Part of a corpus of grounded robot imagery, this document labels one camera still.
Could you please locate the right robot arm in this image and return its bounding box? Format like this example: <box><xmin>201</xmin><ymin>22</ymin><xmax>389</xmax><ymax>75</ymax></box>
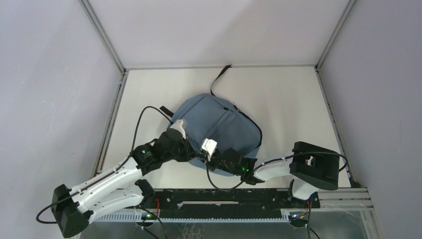
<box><xmin>200</xmin><ymin>138</ymin><xmax>344</xmax><ymax>207</ymax></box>

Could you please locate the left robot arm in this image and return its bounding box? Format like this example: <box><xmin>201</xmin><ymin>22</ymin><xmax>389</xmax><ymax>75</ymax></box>
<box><xmin>51</xmin><ymin>119</ymin><xmax>189</xmax><ymax>238</ymax></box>

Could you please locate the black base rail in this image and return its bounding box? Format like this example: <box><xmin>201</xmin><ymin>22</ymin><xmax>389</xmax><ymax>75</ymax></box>
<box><xmin>136</xmin><ymin>188</ymin><xmax>320</xmax><ymax>220</ymax></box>

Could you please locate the aluminium frame profile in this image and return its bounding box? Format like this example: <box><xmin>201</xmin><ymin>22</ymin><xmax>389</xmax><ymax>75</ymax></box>
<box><xmin>79</xmin><ymin>0</ymin><xmax>126</xmax><ymax>75</ymax></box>

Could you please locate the blue student backpack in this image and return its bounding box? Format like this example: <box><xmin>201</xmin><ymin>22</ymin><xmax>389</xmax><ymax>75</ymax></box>
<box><xmin>159</xmin><ymin>65</ymin><xmax>263</xmax><ymax>177</ymax></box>

